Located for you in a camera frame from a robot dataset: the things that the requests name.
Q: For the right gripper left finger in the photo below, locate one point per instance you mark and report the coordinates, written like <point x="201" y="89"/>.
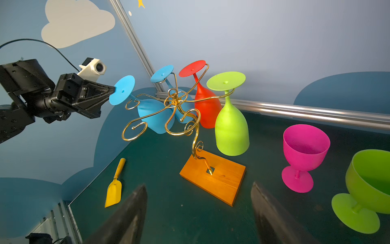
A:
<point x="125" y="226"/>

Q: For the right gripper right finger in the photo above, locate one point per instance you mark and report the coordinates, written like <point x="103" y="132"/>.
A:
<point x="274" y="223"/>

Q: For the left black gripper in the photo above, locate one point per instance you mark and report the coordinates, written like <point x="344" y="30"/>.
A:
<point x="74" y="94"/>

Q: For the pink wine glass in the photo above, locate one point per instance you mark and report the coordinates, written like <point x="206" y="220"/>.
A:
<point x="305" y="148"/>

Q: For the green wine glass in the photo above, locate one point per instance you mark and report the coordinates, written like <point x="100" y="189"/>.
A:
<point x="231" y="128"/>
<point x="368" y="183"/>

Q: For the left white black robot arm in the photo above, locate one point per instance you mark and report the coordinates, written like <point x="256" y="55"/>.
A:
<point x="35" y="95"/>

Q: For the red wine glass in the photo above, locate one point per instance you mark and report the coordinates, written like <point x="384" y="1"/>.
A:
<point x="209" y="109"/>

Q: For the yellow toy shovel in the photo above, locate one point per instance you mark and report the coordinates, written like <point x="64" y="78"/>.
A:
<point x="114" y="189"/>

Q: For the back aluminium crossbar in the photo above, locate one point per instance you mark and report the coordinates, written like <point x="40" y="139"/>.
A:
<point x="335" y="116"/>

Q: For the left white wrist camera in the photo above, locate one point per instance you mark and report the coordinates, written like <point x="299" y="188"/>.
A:
<point x="92" y="69"/>

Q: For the aluminium rail base frame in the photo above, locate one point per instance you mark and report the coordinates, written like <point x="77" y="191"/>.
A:
<point x="60" y="224"/>

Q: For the wooden base wire glass rack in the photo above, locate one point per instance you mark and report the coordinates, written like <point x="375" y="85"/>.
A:
<point x="218" y="176"/>

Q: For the left aluminium frame post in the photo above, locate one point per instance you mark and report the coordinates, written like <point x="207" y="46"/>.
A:
<point x="123" y="17"/>

